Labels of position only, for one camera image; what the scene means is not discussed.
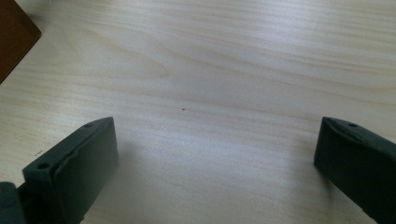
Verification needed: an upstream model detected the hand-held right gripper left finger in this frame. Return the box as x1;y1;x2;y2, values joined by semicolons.
21;116;120;224

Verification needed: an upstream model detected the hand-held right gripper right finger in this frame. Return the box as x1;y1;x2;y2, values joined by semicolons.
313;116;396;224

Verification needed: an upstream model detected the brown wooden box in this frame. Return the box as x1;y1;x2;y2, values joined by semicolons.
0;0;43;85

